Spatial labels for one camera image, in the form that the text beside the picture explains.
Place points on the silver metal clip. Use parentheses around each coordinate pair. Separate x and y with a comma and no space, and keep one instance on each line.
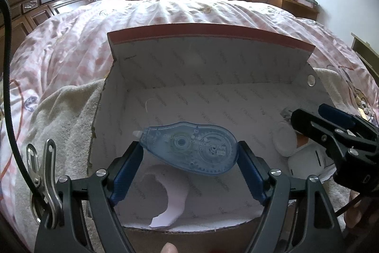
(49,179)

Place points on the person's left hand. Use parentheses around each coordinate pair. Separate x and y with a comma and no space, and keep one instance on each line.
(169,247)

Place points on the dark wooden headboard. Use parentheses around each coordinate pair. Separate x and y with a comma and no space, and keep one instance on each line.
(44,10)

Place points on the brown bedside furniture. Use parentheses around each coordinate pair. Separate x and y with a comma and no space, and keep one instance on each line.
(365,54)

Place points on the green box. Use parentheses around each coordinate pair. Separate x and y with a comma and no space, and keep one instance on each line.
(306,0)

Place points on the blue correction tape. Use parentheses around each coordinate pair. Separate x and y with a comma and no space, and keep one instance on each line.
(183,149)

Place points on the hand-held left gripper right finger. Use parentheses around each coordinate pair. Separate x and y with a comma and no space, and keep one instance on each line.
(251,176)

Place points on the red cardboard box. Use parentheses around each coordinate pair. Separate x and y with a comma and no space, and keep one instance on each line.
(207,63)

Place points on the orange label white bottle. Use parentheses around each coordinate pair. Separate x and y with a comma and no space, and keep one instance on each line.
(285,140)

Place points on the pink printed quilt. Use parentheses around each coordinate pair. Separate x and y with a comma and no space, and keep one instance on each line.
(88,39)

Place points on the white towel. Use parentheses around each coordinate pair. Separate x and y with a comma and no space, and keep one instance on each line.
(68,110)

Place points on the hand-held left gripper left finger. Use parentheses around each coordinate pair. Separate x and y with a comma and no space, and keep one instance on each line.
(125,176)

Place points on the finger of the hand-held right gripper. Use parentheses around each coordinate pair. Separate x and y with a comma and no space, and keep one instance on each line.
(337,115)
(311,127)

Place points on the person's right hand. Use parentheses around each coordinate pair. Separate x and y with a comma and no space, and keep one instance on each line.
(356,211)

